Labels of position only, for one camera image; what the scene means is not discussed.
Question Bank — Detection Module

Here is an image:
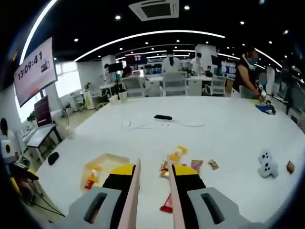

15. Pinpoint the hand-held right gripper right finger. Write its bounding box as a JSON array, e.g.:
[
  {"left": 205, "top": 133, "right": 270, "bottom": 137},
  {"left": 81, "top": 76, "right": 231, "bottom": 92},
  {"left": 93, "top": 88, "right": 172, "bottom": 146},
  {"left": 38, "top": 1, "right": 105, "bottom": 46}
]
[{"left": 172, "top": 164, "right": 262, "bottom": 229}]

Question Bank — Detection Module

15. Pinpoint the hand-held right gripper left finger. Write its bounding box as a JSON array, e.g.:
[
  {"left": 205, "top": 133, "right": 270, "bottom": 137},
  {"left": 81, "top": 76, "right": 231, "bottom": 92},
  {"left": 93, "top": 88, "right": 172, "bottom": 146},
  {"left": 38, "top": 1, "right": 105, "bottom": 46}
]
[{"left": 51, "top": 164, "right": 136, "bottom": 229}]

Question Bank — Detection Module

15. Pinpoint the yellow snack packet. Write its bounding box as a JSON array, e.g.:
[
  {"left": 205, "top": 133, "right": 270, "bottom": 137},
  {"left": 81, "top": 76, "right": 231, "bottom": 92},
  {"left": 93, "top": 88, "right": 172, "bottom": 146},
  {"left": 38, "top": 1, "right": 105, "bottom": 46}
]
[{"left": 83, "top": 160, "right": 105, "bottom": 178}]

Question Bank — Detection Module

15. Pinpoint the cream hexagonal container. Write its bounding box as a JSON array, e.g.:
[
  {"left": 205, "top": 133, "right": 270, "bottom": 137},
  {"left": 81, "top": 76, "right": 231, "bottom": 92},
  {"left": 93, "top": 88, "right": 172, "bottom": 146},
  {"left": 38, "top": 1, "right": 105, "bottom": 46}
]
[{"left": 82, "top": 153, "right": 131, "bottom": 191}]

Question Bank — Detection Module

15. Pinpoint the small brown snack packet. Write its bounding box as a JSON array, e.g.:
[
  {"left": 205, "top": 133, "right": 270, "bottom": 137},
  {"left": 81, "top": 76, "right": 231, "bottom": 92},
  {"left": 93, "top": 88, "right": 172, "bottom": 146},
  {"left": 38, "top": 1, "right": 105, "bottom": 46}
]
[{"left": 207, "top": 159, "right": 219, "bottom": 171}]

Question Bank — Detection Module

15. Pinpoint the long red snack bar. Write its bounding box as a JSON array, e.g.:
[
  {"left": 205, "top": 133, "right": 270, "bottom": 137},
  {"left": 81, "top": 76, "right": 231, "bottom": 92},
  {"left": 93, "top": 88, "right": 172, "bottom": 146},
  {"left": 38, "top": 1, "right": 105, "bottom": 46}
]
[{"left": 159, "top": 192, "right": 174, "bottom": 213}]

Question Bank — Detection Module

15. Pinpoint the pile of snack packets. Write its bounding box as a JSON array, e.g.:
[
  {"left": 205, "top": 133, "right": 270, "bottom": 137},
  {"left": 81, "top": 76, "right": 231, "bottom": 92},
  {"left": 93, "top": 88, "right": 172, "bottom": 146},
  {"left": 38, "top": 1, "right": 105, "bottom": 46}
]
[{"left": 159, "top": 145, "right": 204, "bottom": 180}]

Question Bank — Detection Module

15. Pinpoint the black computer mouse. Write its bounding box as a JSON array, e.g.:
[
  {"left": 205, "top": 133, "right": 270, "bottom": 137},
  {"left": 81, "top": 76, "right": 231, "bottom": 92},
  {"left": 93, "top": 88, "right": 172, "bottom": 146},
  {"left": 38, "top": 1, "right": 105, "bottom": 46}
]
[{"left": 48, "top": 152, "right": 60, "bottom": 166}]

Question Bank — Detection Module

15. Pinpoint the small black-legged side table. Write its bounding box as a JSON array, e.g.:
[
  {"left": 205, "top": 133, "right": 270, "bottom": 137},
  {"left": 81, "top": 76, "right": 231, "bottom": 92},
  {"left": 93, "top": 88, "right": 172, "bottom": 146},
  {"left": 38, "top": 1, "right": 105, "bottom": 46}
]
[{"left": 26, "top": 124, "right": 63, "bottom": 164}]

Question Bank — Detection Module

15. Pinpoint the white game controller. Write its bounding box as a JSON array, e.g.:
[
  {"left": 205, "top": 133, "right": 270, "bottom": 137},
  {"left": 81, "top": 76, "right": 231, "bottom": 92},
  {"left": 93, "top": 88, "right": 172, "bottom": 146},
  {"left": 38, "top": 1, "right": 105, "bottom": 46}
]
[{"left": 257, "top": 149, "right": 280, "bottom": 179}]

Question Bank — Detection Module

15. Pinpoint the white mesh office chair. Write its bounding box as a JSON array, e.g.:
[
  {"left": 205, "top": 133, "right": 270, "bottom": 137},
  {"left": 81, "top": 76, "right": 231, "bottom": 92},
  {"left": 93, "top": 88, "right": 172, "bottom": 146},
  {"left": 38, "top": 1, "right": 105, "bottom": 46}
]
[
  {"left": 159, "top": 71, "right": 189, "bottom": 97},
  {"left": 204, "top": 74, "right": 227, "bottom": 96},
  {"left": 121, "top": 76, "right": 146, "bottom": 98}
]

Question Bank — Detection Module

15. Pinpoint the blue cloth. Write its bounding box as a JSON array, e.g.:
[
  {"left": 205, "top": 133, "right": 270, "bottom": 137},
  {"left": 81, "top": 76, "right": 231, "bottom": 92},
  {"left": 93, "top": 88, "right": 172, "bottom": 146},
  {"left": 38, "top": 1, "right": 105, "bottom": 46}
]
[{"left": 254, "top": 104, "right": 277, "bottom": 116}]

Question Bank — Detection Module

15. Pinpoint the background display screen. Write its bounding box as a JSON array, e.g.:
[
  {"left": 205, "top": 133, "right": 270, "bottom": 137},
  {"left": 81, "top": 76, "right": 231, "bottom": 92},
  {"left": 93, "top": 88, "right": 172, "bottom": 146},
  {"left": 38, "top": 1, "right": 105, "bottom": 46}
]
[{"left": 124, "top": 54, "right": 148, "bottom": 65}]

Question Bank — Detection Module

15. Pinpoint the long curved ceiling light strip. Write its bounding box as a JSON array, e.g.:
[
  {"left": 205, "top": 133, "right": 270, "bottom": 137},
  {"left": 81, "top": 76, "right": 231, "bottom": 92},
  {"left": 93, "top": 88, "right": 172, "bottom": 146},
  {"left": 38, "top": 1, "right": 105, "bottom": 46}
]
[
  {"left": 19, "top": 0, "right": 60, "bottom": 65},
  {"left": 73, "top": 30, "right": 226, "bottom": 62}
]

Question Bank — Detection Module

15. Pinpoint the ceiling air conditioner vent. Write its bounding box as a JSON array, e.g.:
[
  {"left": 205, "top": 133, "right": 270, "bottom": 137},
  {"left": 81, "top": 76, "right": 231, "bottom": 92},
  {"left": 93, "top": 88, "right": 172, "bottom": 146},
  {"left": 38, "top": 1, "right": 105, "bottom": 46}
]
[{"left": 128, "top": 0, "right": 180, "bottom": 22}]

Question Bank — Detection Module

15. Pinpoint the white cable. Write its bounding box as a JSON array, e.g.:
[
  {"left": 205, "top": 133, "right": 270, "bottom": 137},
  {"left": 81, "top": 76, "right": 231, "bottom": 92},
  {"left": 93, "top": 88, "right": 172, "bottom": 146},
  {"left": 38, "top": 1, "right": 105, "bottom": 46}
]
[{"left": 121, "top": 120, "right": 206, "bottom": 131}]

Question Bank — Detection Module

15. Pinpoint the large wall clock screen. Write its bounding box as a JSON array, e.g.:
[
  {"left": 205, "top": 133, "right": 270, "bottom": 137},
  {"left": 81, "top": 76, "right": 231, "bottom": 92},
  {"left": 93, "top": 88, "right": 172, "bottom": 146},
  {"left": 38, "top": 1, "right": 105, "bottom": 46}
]
[{"left": 13, "top": 36, "right": 59, "bottom": 108}]

